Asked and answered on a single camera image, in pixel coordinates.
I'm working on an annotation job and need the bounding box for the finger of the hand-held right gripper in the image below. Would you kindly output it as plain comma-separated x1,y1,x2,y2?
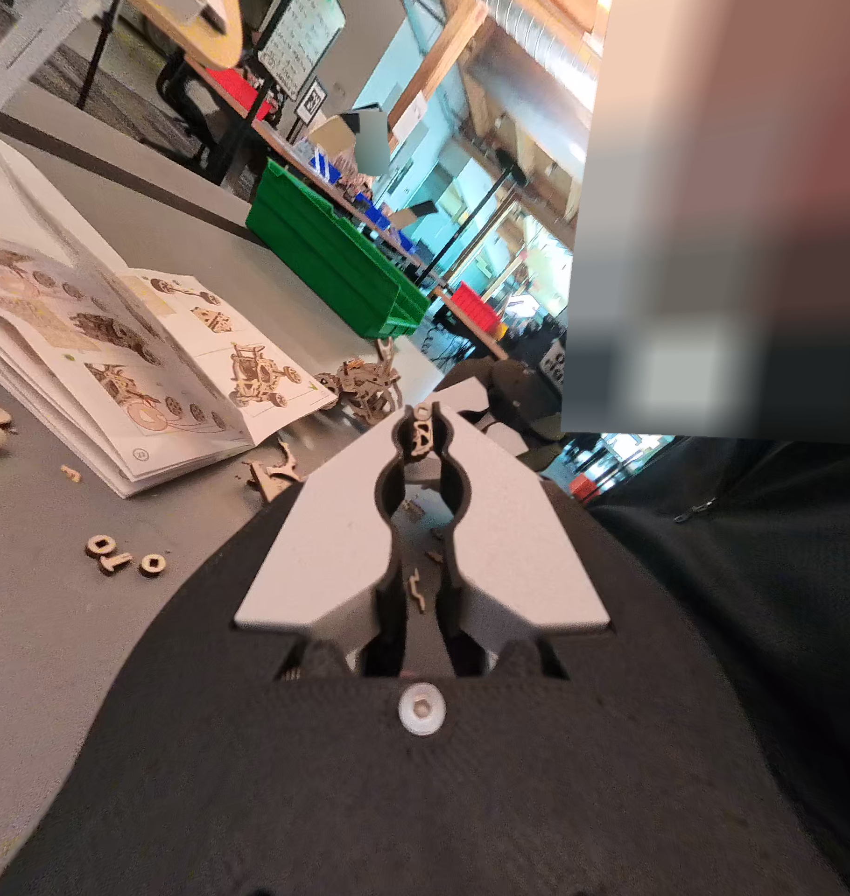
469,412,532,459
432,377,493,419

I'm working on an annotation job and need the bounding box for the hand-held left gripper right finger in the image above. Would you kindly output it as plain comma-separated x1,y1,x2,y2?
428,402,612,669

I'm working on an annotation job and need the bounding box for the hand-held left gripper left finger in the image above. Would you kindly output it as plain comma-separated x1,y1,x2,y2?
233,405,416,676

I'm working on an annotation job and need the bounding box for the wooden parts sheet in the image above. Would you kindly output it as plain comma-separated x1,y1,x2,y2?
246,441,307,504

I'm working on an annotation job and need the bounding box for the wooden model buggy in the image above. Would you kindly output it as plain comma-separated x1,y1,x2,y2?
315,339,403,426

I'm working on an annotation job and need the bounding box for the red plastic bin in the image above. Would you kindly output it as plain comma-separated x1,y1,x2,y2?
208,66,258,106
449,281,503,333

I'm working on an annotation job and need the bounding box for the black tripod pole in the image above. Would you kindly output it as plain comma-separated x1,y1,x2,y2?
425,147,527,281

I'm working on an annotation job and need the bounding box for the green plastic bin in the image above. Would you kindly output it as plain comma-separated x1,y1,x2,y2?
246,157,431,340

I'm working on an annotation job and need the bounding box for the instruction booklet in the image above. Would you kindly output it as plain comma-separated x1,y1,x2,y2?
0,133,338,499

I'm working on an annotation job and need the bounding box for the whiteboard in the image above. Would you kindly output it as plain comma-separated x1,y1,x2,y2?
257,0,346,102

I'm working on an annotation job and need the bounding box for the white tablet stand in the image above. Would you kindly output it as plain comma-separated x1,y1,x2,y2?
0,0,244,127

